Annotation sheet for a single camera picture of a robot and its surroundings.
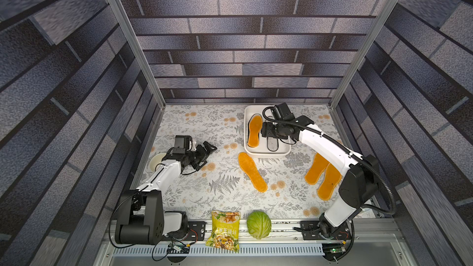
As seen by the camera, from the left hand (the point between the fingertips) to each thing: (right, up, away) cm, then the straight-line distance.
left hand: (213, 152), depth 86 cm
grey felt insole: (+31, +3, +11) cm, 33 cm away
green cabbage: (+20, -25, -17) cm, 36 cm away
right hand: (+26, +11, 0) cm, 28 cm away
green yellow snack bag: (+7, -27, -17) cm, 33 cm away
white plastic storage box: (+38, +1, +13) cm, 40 cm away
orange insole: (+17, -8, +6) cm, 20 cm away
